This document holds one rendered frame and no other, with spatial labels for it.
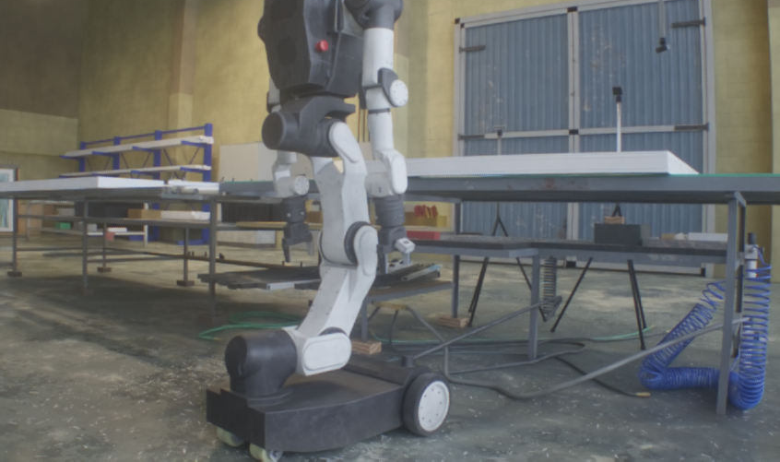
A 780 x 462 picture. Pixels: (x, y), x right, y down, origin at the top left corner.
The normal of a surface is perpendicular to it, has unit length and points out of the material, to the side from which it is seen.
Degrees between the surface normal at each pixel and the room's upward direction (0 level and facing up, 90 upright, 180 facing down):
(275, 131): 90
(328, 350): 90
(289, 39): 105
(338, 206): 100
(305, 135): 113
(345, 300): 90
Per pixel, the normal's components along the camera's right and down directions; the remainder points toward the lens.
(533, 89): -0.57, -0.01
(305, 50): -0.65, 0.25
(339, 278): -0.56, -0.51
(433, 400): 0.75, 0.02
